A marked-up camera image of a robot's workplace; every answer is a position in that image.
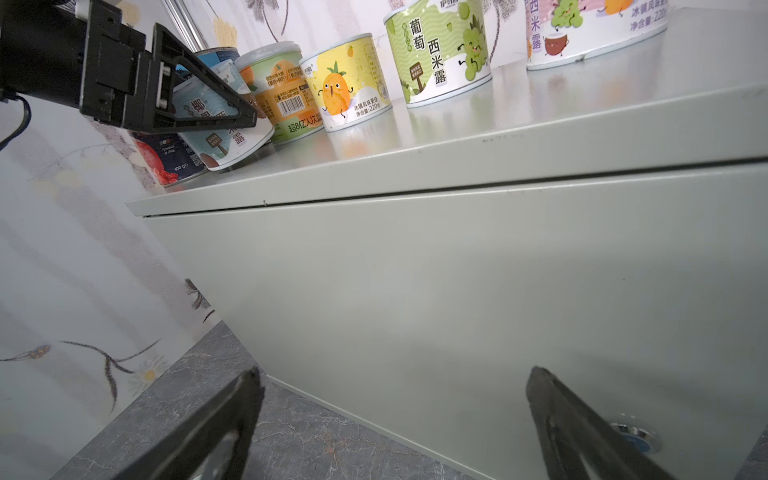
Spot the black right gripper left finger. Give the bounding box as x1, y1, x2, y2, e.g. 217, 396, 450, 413
115, 367, 265, 479

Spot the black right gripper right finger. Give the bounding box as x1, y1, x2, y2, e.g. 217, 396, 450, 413
526, 367, 672, 479

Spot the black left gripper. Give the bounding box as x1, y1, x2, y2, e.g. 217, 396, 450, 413
79, 1, 258, 133

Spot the blue label soup can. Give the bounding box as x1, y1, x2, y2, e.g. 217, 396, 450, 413
194, 47, 240, 68

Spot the white lid can orange label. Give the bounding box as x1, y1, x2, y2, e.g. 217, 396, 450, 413
235, 41, 323, 145

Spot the dark red label can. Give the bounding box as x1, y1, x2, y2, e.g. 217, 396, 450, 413
130, 131, 208, 187

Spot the white lid can yellow label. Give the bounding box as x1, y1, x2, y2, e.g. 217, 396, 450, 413
300, 33, 392, 132

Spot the white lid can green label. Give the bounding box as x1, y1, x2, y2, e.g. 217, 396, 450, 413
384, 0, 492, 108

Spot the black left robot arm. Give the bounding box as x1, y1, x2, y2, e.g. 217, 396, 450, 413
1, 1, 257, 146

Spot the round cabinet key lock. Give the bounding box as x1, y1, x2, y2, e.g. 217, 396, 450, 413
609, 421, 662, 455

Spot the grey metal cabinet box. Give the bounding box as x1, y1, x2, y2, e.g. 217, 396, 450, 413
129, 8, 767, 479

